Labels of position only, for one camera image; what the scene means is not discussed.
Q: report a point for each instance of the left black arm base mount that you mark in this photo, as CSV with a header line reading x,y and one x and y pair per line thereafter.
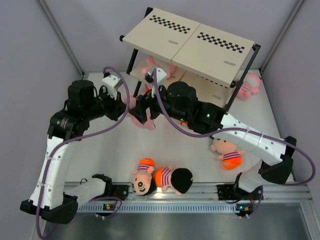
x,y
120,191

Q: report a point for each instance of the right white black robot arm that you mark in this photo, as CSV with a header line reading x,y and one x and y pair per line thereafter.
x,y
179,102

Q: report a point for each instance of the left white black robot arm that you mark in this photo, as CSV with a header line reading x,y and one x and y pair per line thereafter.
x,y
49,200

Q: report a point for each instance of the boy doll black hair back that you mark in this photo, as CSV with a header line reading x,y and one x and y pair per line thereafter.
x,y
178,179

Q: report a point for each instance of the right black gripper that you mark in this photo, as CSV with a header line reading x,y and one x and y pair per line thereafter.
x,y
143,104

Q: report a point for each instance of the boy doll face up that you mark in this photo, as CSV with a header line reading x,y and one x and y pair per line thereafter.
x,y
143,182

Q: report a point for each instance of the grey slotted cable duct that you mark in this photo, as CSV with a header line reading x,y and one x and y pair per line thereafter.
x,y
107,208

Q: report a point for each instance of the red whale plush rightmost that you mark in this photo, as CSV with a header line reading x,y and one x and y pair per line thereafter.
x,y
183,123

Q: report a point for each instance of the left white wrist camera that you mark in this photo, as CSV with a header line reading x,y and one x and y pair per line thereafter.
x,y
112,83

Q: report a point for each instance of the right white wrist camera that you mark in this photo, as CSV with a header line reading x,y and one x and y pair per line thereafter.
x,y
155,74

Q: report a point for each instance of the boy doll near shelf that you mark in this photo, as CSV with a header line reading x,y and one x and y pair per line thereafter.
x,y
228,153

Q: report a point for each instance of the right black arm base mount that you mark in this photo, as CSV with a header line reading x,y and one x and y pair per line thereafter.
x,y
232,194

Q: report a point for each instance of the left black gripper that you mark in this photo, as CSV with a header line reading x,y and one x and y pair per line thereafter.
x,y
117,107

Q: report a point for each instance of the aluminium rail base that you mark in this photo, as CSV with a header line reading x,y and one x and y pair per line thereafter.
x,y
206,192

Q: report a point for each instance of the beige three-tier shelf black frame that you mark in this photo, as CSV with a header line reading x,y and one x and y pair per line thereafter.
x,y
211,60

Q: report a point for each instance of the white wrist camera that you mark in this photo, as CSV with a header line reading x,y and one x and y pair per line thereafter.
x,y
155,74
112,83

